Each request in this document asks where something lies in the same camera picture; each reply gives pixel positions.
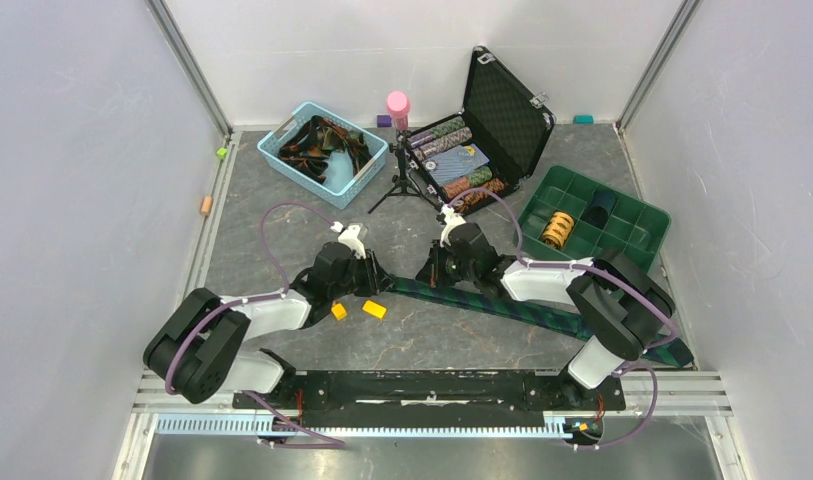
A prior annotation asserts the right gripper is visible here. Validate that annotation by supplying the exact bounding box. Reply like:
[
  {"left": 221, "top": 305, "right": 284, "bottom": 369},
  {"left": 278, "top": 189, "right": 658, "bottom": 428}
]
[{"left": 416, "top": 239, "right": 478, "bottom": 288}]

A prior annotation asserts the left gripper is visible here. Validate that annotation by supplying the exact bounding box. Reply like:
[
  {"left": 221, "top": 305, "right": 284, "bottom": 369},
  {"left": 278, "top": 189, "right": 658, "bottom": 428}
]
[{"left": 329, "top": 248, "right": 396, "bottom": 300}]

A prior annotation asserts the green navy striped tie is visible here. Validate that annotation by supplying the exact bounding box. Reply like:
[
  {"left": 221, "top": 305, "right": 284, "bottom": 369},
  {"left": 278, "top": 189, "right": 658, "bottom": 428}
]
[{"left": 386, "top": 276, "right": 695, "bottom": 370}]

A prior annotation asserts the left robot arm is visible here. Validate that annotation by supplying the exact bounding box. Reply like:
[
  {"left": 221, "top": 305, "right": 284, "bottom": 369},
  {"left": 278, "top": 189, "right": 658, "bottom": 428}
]
[{"left": 142, "top": 242, "right": 395, "bottom": 408}]

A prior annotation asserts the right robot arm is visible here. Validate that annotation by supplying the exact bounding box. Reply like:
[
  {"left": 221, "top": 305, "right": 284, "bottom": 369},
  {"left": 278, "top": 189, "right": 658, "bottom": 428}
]
[{"left": 416, "top": 223, "right": 675, "bottom": 408}]

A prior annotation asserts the pile of dark ties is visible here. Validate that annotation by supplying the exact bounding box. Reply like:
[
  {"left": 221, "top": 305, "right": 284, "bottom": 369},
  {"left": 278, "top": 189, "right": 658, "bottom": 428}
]
[{"left": 278, "top": 115, "right": 372, "bottom": 184}]

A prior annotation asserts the yellow rectangular block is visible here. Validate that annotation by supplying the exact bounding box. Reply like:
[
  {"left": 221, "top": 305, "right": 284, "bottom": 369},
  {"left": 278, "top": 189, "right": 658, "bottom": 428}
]
[{"left": 362, "top": 300, "right": 387, "bottom": 320}]

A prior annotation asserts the small yellow cube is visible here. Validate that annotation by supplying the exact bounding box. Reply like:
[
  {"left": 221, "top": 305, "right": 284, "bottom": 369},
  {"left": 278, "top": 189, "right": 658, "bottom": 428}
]
[{"left": 331, "top": 303, "right": 348, "bottom": 321}]

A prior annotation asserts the black small tripod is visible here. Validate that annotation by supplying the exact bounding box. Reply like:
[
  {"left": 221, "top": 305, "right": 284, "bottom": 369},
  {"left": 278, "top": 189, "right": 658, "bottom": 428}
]
[{"left": 367, "top": 130, "right": 436, "bottom": 214}]

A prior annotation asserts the black open carrying case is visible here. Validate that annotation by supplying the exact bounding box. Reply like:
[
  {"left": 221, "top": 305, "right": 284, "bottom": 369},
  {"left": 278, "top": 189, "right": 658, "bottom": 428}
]
[{"left": 406, "top": 45, "right": 555, "bottom": 216}]

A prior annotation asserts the green compartment tray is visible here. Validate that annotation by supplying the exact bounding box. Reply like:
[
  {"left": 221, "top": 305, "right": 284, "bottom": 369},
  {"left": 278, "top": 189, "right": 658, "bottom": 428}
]
[{"left": 518, "top": 165, "right": 671, "bottom": 271}]

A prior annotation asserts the light blue perforated basket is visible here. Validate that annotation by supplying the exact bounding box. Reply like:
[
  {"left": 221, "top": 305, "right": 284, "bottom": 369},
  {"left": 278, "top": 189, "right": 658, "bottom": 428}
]
[{"left": 257, "top": 102, "right": 389, "bottom": 209}]

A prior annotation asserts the rolled navy tie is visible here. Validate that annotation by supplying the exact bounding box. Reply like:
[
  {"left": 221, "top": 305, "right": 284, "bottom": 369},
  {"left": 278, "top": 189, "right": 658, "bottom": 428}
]
[{"left": 582, "top": 189, "right": 618, "bottom": 229}]

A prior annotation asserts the purple small block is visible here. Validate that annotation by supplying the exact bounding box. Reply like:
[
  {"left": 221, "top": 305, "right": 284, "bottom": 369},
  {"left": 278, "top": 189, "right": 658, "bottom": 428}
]
[{"left": 375, "top": 114, "right": 392, "bottom": 128}]

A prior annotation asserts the pink cylinder on tripod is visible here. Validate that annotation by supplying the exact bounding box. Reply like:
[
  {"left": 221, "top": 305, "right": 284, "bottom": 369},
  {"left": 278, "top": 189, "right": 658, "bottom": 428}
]
[{"left": 386, "top": 91, "right": 411, "bottom": 132}]

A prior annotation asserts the teal small block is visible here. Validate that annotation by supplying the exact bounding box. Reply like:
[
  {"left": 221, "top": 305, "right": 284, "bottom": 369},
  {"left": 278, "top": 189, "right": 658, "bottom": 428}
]
[{"left": 572, "top": 115, "right": 594, "bottom": 125}]

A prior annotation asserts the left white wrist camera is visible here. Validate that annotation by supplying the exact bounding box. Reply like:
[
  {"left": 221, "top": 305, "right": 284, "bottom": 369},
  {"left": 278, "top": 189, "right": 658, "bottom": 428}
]
[{"left": 329, "top": 221, "right": 368, "bottom": 259}]

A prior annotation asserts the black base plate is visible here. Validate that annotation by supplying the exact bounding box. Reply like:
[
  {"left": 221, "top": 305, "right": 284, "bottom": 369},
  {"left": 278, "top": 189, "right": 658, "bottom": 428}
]
[{"left": 232, "top": 369, "right": 627, "bottom": 429}]

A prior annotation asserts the orange block on rail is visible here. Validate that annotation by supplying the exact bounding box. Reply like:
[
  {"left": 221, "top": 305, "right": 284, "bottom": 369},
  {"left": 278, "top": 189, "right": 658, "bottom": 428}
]
[{"left": 199, "top": 196, "right": 214, "bottom": 217}]

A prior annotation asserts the aluminium slotted rail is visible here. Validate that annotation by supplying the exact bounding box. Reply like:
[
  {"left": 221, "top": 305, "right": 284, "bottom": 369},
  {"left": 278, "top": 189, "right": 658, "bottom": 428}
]
[{"left": 112, "top": 370, "right": 749, "bottom": 479}]

